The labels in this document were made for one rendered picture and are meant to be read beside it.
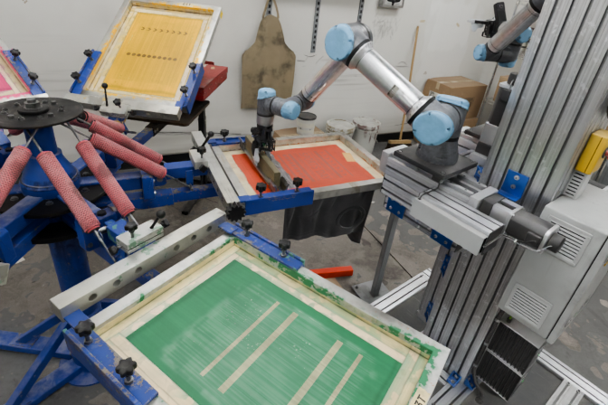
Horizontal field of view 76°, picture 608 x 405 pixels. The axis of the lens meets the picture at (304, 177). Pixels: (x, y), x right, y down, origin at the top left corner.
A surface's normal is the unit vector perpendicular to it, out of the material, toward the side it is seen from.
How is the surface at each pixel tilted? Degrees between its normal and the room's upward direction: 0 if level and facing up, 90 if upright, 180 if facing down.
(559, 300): 90
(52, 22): 90
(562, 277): 90
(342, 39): 87
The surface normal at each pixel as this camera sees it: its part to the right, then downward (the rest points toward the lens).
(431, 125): -0.47, 0.44
